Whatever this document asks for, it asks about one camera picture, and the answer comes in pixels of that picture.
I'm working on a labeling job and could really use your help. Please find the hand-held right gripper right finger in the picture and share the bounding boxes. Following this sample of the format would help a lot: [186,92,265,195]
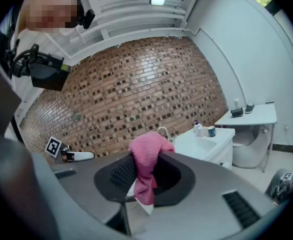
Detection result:
[153,153,196,207]

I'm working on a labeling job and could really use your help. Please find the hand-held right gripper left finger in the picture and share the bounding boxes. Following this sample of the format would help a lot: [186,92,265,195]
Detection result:
[93,151,138,201]

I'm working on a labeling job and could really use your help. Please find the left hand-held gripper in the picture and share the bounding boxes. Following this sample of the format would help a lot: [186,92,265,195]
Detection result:
[45,136,95,164]

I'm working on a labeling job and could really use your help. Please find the pink cloth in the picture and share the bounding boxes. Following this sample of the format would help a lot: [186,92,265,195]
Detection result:
[128,130,176,207]

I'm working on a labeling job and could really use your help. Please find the chrome faucet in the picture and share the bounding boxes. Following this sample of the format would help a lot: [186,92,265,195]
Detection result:
[157,125,175,143]

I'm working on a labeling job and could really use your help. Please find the white sink basin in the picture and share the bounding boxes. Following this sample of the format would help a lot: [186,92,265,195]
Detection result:
[172,127,236,170]

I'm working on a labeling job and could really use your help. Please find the white soap bottle blue pump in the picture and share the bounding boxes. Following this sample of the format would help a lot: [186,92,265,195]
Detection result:
[193,120,203,135]

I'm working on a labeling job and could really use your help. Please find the white toilet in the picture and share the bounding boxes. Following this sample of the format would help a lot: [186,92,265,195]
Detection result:
[232,128,270,169]

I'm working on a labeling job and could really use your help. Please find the black chest monitor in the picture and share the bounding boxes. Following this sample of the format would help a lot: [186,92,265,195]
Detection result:
[30,51,72,92]

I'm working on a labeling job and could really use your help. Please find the black box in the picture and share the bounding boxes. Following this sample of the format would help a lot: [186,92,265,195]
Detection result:
[230,107,244,118]

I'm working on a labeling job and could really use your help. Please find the white side table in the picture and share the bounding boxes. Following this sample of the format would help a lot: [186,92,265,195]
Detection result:
[214,103,278,174]

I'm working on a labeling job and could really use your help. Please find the black head camera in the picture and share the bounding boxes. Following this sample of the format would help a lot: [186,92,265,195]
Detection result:
[82,8,96,30]

